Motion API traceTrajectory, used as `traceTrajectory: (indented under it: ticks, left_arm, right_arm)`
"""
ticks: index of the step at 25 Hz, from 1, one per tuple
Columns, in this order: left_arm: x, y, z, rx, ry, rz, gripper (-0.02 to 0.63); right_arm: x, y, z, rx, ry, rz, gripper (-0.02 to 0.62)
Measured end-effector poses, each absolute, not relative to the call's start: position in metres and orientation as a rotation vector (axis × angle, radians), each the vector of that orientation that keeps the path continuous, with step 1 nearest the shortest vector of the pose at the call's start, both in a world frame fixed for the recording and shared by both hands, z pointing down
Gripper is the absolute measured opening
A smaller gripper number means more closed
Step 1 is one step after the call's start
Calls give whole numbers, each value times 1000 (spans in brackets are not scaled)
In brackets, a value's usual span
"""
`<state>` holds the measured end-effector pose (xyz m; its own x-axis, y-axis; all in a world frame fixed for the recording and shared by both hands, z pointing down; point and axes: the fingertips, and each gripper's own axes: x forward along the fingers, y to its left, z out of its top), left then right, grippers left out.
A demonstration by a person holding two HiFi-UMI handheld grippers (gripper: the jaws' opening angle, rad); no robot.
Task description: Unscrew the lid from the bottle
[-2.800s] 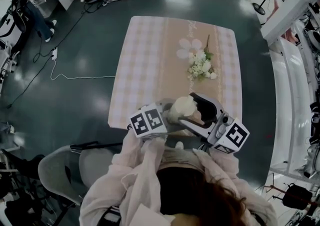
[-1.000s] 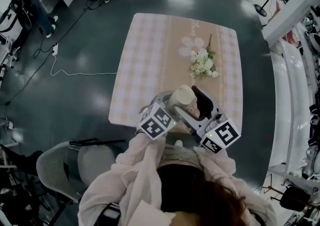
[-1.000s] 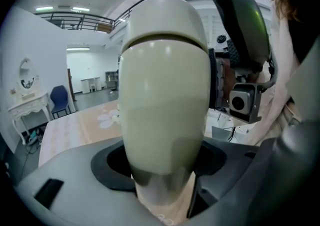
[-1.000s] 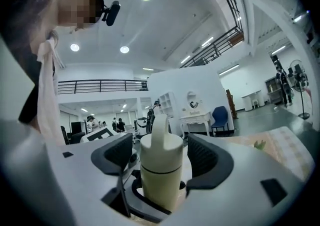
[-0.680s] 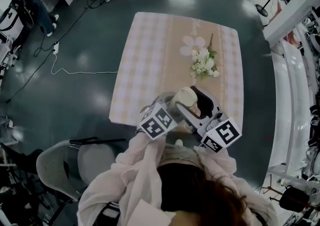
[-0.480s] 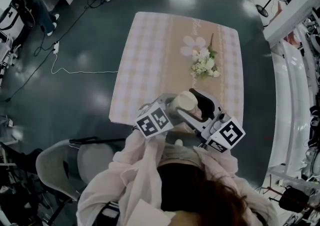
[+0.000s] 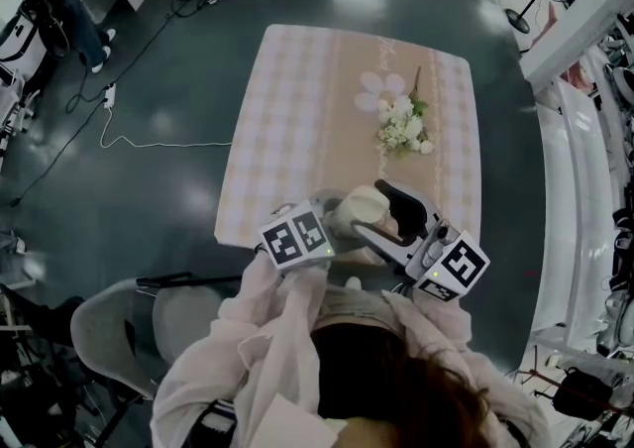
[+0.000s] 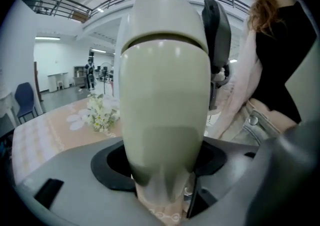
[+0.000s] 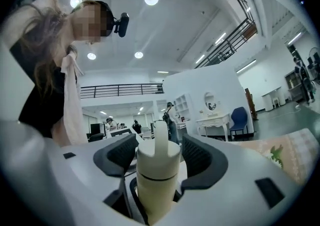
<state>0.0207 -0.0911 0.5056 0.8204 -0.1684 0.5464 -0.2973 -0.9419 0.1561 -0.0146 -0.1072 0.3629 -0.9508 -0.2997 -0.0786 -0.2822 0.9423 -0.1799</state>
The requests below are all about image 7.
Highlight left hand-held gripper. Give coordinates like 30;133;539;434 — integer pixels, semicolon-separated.
257;188;371;274

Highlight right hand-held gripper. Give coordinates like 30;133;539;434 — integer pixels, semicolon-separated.
350;178;492;304

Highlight cream ceramic vase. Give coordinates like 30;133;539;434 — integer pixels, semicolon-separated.
344;185;390;228

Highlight person's right forearm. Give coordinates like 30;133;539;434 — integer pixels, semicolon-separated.
381;289;472;353

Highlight person's left forearm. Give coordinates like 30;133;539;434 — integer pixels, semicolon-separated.
217;257;331;363

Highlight pink checked tablecloth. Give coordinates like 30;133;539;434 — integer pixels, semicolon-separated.
213;23;482;264

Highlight white flower bouquet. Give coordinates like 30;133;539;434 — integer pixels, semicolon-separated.
375;66;435;158

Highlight white shelf rack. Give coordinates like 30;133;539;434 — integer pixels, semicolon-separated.
519;0;634;358

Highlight person's torso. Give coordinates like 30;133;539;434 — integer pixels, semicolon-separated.
151;289;554;448

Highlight grey shell chair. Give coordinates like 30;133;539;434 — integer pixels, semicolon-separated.
69;272;244;400

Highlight row of black white devices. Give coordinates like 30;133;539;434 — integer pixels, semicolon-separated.
593;34;634;358

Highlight black office chair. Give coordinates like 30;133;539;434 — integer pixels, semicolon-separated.
0;284;85;363

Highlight white wheeled machine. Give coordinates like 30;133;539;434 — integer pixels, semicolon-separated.
0;9;46;85

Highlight white floor cable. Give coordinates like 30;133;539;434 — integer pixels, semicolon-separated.
99;106;234;150

